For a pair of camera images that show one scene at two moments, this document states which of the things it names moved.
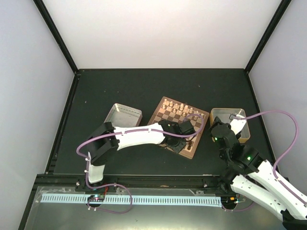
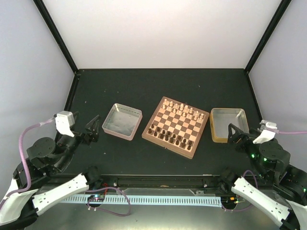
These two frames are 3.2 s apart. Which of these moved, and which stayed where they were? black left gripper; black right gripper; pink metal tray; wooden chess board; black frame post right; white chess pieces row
Moved: black left gripper; black right gripper
Stayed: white chess pieces row; wooden chess board; pink metal tray; black frame post right
